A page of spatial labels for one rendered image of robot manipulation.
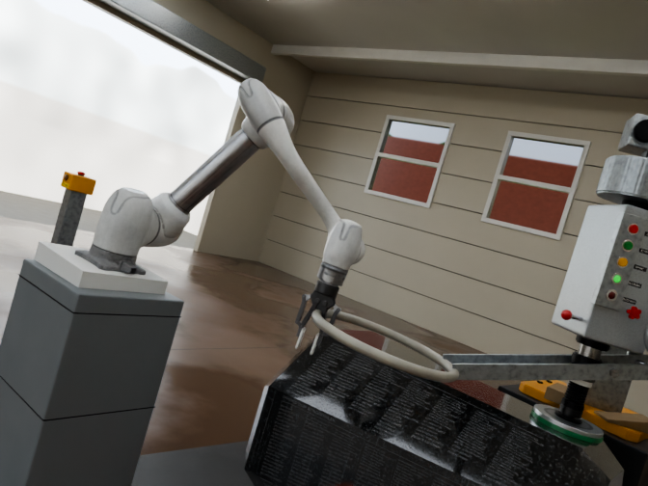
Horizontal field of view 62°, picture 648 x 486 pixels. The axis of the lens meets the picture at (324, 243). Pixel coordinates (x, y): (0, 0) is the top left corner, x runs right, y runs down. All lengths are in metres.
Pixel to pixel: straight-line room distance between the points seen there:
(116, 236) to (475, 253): 7.13
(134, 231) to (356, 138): 8.40
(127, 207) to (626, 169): 1.59
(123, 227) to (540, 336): 6.96
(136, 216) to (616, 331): 1.56
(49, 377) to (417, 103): 8.47
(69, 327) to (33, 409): 0.30
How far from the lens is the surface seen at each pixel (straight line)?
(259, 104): 1.81
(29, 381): 1.98
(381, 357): 1.48
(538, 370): 1.82
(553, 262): 8.22
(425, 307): 8.82
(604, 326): 1.82
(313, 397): 1.97
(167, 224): 2.05
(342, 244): 1.67
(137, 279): 1.92
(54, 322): 1.86
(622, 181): 1.87
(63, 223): 2.94
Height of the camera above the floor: 1.22
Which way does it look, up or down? 2 degrees down
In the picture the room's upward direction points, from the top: 17 degrees clockwise
